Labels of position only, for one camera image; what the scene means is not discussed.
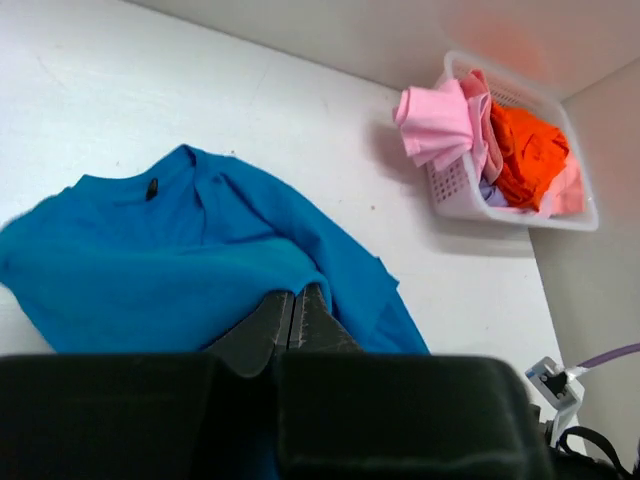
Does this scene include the lavender t shirt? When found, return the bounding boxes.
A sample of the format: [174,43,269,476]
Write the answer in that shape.
[479,178,509,208]

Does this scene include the blue t shirt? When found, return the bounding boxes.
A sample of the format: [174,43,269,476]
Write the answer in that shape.
[1,145,427,354]

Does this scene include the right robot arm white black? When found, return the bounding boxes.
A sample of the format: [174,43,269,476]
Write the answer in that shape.
[520,404,639,479]

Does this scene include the orange t shirt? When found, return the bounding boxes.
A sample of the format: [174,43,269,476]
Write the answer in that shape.
[490,102,570,211]

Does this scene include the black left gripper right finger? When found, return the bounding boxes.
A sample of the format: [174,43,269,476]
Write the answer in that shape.
[288,284,363,353]

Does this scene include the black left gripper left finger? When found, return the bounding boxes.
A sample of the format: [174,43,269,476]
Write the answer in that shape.
[204,291,295,378]

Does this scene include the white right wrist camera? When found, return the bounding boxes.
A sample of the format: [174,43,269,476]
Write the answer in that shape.
[524,355,586,441]

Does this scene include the white plastic laundry basket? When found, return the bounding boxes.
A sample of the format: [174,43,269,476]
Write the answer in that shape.
[425,50,599,232]

